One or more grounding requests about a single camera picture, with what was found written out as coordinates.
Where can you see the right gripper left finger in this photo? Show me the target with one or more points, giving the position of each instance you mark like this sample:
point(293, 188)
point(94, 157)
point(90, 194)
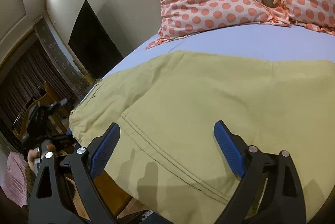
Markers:
point(51, 200)

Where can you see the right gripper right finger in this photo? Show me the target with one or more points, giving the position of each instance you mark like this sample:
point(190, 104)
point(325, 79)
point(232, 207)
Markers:
point(269, 190)

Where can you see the khaki green pants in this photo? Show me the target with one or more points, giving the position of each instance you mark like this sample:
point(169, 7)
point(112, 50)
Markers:
point(167, 156)

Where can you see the person's left hand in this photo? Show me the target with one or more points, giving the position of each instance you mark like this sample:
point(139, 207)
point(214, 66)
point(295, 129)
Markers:
point(34, 154)

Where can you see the pink cloth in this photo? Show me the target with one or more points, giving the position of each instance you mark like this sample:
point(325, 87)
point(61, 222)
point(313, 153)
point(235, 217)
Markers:
point(14, 179)

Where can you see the dark brown curtain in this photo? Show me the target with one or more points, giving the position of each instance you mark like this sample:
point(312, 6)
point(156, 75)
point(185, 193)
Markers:
point(24, 84)

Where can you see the lavender bed sheet mattress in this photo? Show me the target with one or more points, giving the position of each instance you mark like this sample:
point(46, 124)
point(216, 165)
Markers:
point(235, 40)

